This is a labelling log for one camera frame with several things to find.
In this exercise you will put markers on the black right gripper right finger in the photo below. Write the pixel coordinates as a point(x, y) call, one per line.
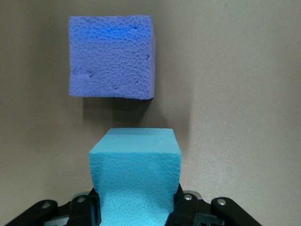
point(188, 209)

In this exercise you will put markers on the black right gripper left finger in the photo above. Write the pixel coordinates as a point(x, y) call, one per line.
point(82, 209)

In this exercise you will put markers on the cyan foam cube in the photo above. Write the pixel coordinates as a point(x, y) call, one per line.
point(135, 169)

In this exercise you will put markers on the purple foam cube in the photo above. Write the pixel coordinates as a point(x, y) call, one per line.
point(110, 56)

